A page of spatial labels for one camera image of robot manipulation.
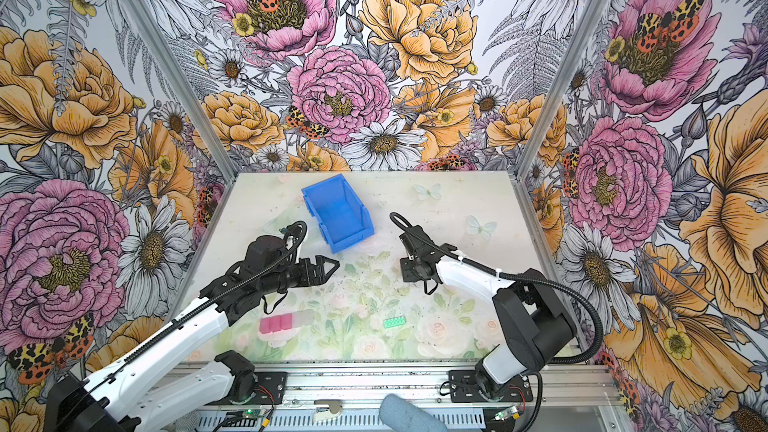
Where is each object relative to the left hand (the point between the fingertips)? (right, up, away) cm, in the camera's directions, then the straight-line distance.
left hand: (325, 275), depth 78 cm
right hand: (+23, -4, +11) cm, 26 cm away
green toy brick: (+18, -14, +5) cm, 24 cm away
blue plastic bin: (-1, +13, +30) cm, 33 cm away
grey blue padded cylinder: (+20, -29, -10) cm, 37 cm away
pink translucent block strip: (-12, -14, +5) cm, 19 cm away
